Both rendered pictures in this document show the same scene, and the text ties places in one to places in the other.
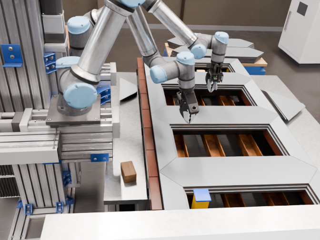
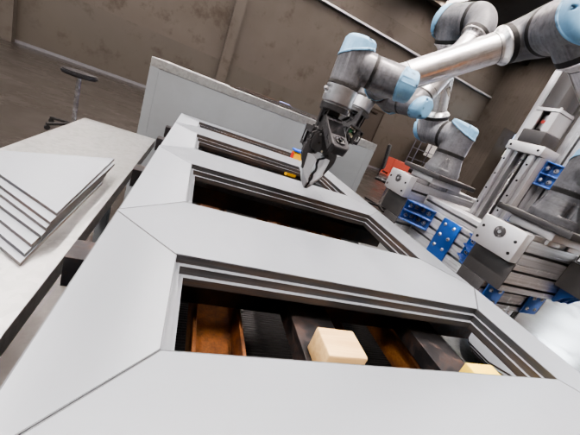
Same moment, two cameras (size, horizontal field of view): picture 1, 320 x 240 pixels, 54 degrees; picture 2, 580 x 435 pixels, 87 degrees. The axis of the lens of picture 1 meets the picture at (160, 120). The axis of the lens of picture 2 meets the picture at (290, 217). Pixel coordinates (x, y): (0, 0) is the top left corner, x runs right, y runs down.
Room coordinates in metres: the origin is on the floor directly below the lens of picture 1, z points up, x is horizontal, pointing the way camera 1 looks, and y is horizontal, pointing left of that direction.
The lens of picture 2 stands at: (2.41, -0.48, 1.07)
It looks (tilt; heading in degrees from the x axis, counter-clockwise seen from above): 19 degrees down; 167
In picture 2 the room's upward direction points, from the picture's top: 22 degrees clockwise
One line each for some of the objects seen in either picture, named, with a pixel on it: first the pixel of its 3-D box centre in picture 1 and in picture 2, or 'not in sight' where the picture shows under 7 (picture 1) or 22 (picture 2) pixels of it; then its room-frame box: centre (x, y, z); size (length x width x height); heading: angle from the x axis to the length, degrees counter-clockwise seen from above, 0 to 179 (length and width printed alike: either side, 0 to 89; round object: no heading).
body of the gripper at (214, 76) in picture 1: (215, 70); (324, 129); (1.63, -0.29, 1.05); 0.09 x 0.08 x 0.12; 9
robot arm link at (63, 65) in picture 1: (71, 73); (457, 137); (1.15, 0.38, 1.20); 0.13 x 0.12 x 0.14; 26
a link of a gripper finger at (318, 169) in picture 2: (209, 86); (314, 171); (1.63, -0.28, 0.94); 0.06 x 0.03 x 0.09; 9
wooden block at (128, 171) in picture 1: (128, 171); not in sight; (1.12, 0.13, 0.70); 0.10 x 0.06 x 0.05; 21
